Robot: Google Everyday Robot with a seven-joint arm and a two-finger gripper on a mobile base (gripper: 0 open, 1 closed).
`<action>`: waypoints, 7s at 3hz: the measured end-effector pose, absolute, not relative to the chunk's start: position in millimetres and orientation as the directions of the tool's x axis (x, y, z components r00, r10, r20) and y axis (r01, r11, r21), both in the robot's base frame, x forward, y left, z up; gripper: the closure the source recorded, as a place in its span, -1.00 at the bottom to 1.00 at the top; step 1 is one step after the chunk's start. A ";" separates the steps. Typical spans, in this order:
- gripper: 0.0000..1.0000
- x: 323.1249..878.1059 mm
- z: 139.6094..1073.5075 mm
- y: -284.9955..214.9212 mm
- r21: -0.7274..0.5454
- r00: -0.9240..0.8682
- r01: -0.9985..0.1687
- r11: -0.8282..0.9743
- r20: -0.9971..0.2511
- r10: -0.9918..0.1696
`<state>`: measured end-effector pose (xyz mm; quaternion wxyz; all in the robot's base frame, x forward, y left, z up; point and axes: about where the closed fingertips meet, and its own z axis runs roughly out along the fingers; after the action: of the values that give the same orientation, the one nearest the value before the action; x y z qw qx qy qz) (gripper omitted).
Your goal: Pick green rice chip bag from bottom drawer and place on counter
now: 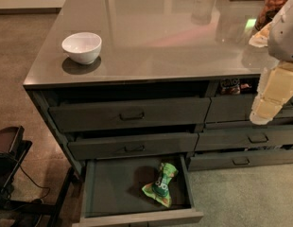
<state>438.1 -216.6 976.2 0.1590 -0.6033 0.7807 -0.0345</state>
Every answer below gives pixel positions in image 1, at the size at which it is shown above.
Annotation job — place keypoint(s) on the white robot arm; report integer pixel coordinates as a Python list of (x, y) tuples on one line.
[(280, 34)]

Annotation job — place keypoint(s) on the glass jar of snacks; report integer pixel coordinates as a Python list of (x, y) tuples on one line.
[(268, 11)]

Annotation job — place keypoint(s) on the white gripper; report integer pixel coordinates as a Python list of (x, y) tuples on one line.
[(284, 37)]

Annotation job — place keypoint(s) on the bottom right drawer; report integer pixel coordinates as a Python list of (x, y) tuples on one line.
[(210, 161)]

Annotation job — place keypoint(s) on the green rice chip bag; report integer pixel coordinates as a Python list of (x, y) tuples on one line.
[(159, 190)]

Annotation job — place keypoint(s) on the snack bag in top drawer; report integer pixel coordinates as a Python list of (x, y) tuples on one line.
[(230, 86)]

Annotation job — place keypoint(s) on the middle left drawer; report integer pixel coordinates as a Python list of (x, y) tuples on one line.
[(135, 145)]

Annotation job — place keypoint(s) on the white ceramic bowl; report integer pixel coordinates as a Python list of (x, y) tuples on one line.
[(82, 47)]

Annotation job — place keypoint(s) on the open bottom left drawer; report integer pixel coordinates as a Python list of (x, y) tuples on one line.
[(113, 194)]

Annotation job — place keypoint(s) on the top right drawer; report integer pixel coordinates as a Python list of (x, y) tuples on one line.
[(238, 108)]

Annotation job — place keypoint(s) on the grey kitchen island cabinet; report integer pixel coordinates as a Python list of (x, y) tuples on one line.
[(151, 49)]

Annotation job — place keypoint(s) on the top left drawer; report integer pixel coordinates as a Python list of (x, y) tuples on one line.
[(129, 114)]

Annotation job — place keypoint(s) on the middle right drawer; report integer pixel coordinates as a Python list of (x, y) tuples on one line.
[(245, 138)]

